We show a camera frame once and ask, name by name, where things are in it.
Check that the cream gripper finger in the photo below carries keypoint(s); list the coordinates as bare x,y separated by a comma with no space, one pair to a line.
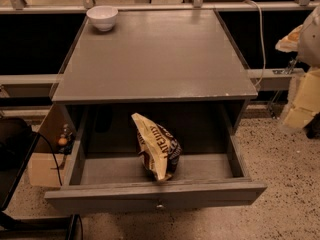
303,99
289,43

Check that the grey cabinet with counter top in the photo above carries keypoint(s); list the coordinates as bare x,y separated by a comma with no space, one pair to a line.
177,68

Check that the brown and cream chip bag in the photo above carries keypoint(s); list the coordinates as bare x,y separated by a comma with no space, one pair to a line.
159,150

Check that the cardboard box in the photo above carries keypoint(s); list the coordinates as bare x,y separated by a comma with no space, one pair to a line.
47,165

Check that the grey open top drawer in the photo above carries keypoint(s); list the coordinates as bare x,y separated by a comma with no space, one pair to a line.
100,182

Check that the small figurine with orange ball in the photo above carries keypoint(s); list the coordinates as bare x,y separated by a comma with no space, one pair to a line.
65,141

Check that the white ceramic bowl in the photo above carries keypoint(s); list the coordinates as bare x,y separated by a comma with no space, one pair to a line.
102,17

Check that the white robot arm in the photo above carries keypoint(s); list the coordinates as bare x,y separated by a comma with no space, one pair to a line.
309,41

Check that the black chair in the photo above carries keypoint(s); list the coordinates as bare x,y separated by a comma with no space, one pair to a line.
17,142

